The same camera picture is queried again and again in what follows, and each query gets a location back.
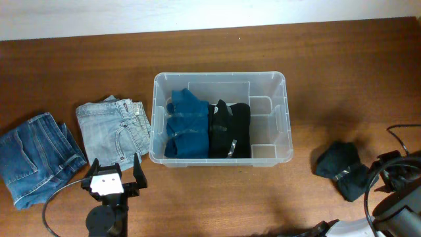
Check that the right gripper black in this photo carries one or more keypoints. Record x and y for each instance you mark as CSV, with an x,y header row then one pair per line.
x,y
391,159

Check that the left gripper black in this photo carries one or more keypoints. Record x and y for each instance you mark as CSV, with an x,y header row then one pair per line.
x,y
128,188

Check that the dark grey garment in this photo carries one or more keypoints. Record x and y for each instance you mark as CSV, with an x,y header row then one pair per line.
x,y
341,164

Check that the blue shirt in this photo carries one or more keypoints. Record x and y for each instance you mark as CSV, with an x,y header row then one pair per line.
x,y
187,126

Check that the clear plastic storage container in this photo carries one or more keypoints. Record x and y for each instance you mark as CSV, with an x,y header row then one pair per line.
x,y
264,92

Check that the black shirt with logo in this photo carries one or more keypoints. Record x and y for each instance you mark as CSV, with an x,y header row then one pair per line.
x,y
229,130

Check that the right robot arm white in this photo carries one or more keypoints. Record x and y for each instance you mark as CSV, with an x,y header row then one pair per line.
x,y
397,215

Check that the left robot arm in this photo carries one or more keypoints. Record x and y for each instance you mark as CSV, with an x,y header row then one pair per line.
x,y
110,218

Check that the light blue folded jeans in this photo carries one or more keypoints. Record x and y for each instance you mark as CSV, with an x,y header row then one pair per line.
x,y
114,131

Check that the dark blue folded jeans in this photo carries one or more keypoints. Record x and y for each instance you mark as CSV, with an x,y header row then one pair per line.
x,y
38,157

